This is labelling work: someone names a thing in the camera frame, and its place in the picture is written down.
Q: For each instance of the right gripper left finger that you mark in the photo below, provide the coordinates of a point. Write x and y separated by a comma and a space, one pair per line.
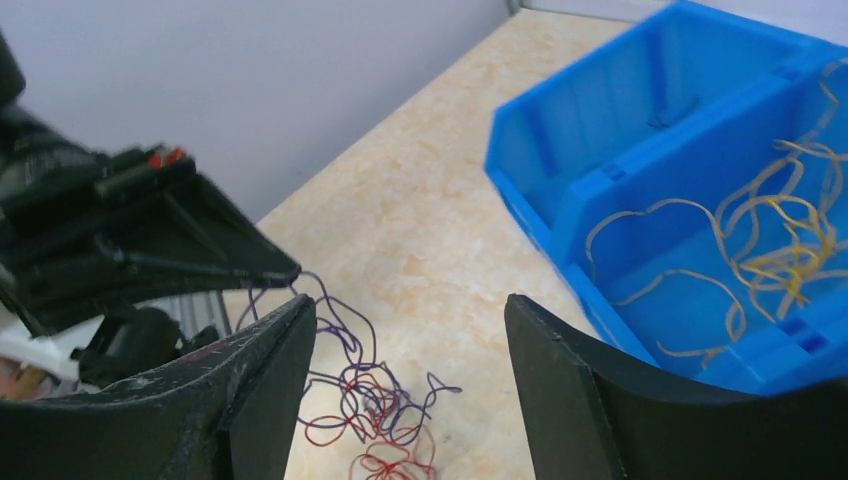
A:
225, 411

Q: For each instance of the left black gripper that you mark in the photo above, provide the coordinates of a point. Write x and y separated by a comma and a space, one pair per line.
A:
73, 196

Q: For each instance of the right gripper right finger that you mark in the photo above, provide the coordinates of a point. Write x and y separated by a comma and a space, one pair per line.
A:
591, 411

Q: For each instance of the coloured wire ball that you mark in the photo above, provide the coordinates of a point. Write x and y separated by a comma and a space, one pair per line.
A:
375, 409

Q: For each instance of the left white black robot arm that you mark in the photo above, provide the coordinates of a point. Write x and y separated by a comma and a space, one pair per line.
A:
21, 132

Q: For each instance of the blue three-compartment plastic bin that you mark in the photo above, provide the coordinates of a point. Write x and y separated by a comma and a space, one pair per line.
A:
688, 181

